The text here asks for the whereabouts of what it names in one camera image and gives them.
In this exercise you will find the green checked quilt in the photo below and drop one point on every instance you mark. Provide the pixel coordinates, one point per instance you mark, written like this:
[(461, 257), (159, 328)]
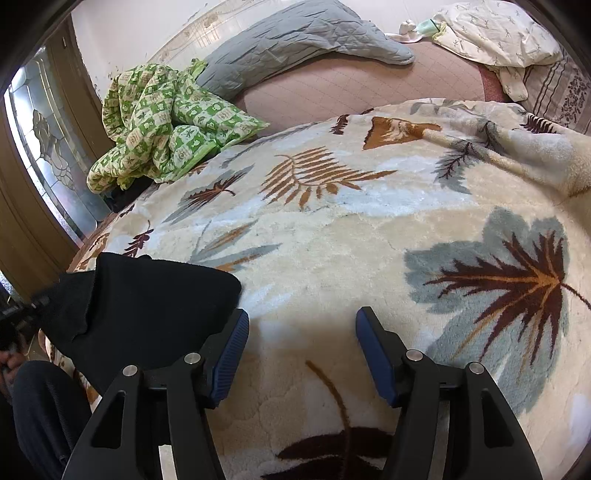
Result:
[(161, 129)]

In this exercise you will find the stained glass wooden door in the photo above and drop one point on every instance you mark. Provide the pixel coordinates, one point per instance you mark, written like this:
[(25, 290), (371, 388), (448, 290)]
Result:
[(46, 152)]

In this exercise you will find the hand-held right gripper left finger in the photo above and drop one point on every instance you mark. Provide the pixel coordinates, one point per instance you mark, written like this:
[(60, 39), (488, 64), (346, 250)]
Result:
[(228, 350)]

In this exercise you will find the dark cloth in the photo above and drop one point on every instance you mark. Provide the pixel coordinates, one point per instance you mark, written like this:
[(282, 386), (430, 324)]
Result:
[(124, 196)]

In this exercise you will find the small white cloth toy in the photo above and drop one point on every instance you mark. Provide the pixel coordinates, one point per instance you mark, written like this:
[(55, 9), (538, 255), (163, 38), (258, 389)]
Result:
[(408, 30)]

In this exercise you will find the pink-brown mattress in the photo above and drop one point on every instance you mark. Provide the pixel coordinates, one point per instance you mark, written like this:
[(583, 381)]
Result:
[(369, 78)]

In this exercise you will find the person's left hand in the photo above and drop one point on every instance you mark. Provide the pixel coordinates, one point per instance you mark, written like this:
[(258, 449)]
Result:
[(8, 364)]

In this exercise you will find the person's leg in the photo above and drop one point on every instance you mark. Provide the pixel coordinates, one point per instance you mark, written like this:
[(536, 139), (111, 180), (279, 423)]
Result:
[(41, 415)]

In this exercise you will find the black pants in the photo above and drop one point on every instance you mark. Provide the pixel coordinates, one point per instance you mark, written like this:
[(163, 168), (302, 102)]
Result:
[(147, 304)]

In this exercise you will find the grey quilted blanket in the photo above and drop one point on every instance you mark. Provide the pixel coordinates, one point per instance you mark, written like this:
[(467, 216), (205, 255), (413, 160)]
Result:
[(295, 41)]

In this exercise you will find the striped floral bed sheet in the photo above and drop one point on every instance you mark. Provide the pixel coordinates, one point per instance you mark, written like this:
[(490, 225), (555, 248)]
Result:
[(563, 92)]

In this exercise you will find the white patterned cloth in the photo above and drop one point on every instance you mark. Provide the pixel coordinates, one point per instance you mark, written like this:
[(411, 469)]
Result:
[(494, 32)]

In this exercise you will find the small green cloth item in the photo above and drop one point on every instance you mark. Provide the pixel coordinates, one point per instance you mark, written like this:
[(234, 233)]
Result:
[(429, 26)]

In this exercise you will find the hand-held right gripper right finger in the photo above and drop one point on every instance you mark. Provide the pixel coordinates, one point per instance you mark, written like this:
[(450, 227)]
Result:
[(376, 350)]

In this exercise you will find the leaf print fleece blanket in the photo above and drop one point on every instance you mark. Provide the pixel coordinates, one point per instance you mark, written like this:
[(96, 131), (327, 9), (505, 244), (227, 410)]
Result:
[(369, 221)]

